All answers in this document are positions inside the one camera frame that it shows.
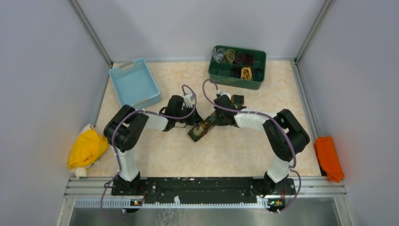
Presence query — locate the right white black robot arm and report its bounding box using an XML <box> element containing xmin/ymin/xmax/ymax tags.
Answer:
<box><xmin>214</xmin><ymin>93</ymin><xmax>310</xmax><ymax>194</ymax></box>

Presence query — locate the tan rolled tie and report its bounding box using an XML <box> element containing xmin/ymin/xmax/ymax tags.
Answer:
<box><xmin>223</xmin><ymin>49</ymin><xmax>235</xmax><ymax>64</ymax></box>

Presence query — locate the brown blue floral tie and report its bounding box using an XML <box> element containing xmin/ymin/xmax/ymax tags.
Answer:
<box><xmin>188</xmin><ymin>92</ymin><xmax>232</xmax><ymax>142</ymax></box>

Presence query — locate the green compartment organizer box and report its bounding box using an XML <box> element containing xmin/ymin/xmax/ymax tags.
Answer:
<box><xmin>208</xmin><ymin>45</ymin><xmax>267</xmax><ymax>90</ymax></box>

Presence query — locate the dark green rolled tie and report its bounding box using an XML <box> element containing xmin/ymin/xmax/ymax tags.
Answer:
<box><xmin>252</xmin><ymin>68</ymin><xmax>264</xmax><ymax>82</ymax></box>

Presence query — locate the light blue plastic basket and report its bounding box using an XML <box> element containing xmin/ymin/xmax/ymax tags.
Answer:
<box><xmin>109</xmin><ymin>58</ymin><xmax>162</xmax><ymax>109</ymax></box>

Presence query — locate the dark red rolled tie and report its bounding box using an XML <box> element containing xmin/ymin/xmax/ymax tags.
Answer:
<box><xmin>233</xmin><ymin>52</ymin><xmax>255</xmax><ymax>66</ymax></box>

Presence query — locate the yellow patterned rolled tie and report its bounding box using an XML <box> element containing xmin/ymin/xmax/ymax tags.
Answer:
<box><xmin>240</xmin><ymin>67</ymin><xmax>253</xmax><ymax>81</ymax></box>

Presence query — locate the grey slotted cable duct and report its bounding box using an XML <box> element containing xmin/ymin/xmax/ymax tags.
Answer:
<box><xmin>75</xmin><ymin>198</ymin><xmax>270</xmax><ymax>209</ymax></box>

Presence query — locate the grey rolled tie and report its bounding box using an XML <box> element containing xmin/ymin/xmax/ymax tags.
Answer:
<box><xmin>212</xmin><ymin>47</ymin><xmax>225</xmax><ymax>64</ymax></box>

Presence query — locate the white cloth under yellow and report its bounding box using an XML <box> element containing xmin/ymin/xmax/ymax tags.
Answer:
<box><xmin>72</xmin><ymin>124</ymin><xmax>96</xmax><ymax>178</ymax></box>

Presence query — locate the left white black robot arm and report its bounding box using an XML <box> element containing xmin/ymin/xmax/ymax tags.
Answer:
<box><xmin>104</xmin><ymin>92</ymin><xmax>201</xmax><ymax>195</ymax></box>

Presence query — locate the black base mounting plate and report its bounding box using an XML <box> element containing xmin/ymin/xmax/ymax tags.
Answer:
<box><xmin>111</xmin><ymin>177</ymin><xmax>296</xmax><ymax>204</ymax></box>

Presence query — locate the orange cloth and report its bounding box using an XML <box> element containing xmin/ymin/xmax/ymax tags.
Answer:
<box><xmin>313</xmin><ymin>136</ymin><xmax>344</xmax><ymax>183</ymax></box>

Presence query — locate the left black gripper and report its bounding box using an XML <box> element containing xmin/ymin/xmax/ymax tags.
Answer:
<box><xmin>175</xmin><ymin>104</ymin><xmax>205</xmax><ymax>126</ymax></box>

